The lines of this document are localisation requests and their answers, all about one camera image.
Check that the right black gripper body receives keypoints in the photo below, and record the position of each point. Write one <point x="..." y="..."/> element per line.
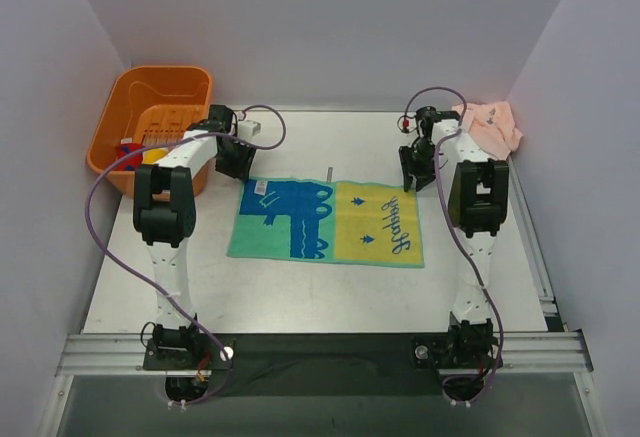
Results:
<point x="415" y="163"/>

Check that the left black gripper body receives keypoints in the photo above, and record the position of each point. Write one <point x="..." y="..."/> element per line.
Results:
<point x="236" y="155"/>

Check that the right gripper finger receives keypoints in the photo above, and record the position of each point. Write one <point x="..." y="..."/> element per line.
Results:
<point x="423" y="176"/>
<point x="407" y="167"/>

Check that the green blue yellow towel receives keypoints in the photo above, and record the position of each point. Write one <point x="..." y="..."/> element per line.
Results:
<point x="343" y="222"/>

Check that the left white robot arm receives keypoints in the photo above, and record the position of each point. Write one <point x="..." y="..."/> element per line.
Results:
<point x="164" y="214"/>

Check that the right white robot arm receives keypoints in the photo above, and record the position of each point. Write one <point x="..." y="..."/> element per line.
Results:
<point x="474" y="187"/>

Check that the pink crumpled towel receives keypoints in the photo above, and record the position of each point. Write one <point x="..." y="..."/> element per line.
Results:
<point x="493" y="128"/>

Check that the yellow rolled towel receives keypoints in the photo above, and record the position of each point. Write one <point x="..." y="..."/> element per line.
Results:
<point x="151" y="156"/>

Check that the orange plastic basket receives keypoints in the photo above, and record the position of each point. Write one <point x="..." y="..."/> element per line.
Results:
<point x="152" y="106"/>

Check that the red rolled towel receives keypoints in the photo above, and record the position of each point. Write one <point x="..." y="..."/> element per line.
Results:
<point x="128" y="160"/>

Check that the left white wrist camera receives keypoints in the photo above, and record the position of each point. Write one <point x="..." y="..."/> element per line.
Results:
<point x="248" y="129"/>

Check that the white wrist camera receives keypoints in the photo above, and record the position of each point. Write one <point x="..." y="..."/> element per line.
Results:
<point x="248" y="129"/>
<point x="404" y="124"/>

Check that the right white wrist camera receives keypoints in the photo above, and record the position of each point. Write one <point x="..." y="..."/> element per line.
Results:
<point x="404" y="124"/>

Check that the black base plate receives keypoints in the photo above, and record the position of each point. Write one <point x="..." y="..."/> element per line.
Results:
<point x="326" y="380"/>

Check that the aluminium frame rail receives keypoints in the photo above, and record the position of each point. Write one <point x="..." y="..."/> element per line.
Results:
<point x="526" y="352"/>

